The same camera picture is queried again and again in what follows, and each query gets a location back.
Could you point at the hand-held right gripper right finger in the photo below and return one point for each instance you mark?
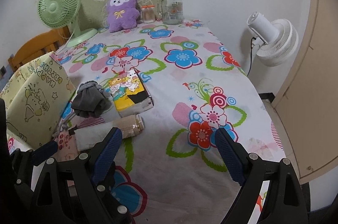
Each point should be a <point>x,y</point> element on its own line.
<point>229,158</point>

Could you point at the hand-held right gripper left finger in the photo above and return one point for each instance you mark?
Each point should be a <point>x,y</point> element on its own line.
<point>108,152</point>

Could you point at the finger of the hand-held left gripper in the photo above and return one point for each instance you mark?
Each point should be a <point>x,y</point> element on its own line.
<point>45,150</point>
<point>23,165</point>

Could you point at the pink cartoon packet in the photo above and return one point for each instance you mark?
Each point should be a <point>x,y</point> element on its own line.
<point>67,147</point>

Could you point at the white cloth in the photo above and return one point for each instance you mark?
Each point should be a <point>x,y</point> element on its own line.
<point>92,135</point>

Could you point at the striped cloth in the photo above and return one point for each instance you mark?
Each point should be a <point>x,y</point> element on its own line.
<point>92,121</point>

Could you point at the beige cloth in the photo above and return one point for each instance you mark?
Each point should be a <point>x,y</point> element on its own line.
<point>132,126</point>

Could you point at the grey socks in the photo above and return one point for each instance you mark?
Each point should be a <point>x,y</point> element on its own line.
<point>87,105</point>

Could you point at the yellow patterned box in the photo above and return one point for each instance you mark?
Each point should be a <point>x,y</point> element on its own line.
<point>39,97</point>

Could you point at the yellow cartoon tissue packet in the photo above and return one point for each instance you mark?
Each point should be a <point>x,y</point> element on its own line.
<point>126,97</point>

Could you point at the floral tablecloth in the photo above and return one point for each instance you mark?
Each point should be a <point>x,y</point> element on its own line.
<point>171,107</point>

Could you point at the beige door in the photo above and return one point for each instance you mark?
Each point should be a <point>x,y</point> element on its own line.
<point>311,81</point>

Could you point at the white standing fan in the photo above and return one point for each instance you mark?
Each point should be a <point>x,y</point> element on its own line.
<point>280,41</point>

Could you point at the purple plush toy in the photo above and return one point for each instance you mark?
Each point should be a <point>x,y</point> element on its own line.
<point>121,15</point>

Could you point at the toothpick jar with orange lid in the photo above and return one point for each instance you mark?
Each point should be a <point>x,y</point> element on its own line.
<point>148,15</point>

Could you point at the green desk fan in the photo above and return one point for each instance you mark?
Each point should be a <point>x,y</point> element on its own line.
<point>55,4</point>

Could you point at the glass jar with green lid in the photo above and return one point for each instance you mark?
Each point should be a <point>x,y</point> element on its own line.
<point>171,9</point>

